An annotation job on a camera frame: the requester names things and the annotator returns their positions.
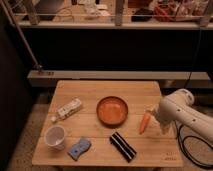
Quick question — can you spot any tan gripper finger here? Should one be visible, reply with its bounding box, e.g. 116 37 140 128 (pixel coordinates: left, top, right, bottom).
160 124 170 134

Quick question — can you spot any orange pepper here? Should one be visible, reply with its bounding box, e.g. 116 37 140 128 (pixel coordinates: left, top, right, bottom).
139 112 151 134

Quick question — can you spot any orange round plate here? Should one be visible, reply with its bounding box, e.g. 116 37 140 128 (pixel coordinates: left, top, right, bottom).
96 96 128 126

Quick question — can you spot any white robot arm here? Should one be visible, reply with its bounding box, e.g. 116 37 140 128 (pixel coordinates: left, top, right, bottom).
152 89 213 143

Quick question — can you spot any black white striped block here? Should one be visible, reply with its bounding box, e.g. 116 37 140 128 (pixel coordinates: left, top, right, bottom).
109 132 137 162

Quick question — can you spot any blue sponge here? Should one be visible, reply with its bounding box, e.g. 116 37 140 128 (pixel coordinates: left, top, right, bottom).
68 137 91 161

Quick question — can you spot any white cup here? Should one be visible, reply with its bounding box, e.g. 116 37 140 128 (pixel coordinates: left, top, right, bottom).
44 125 65 150

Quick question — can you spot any diagonal metal pole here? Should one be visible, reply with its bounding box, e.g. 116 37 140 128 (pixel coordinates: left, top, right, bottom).
2 0 43 74

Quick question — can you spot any background workbench shelf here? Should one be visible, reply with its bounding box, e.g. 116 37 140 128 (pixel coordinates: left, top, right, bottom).
11 0 213 30

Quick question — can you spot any black cable on floor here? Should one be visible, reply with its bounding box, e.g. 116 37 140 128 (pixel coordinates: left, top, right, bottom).
173 121 213 169

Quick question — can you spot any grey metal rail beam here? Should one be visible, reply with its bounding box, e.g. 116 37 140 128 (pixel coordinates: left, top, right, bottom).
27 70 213 89

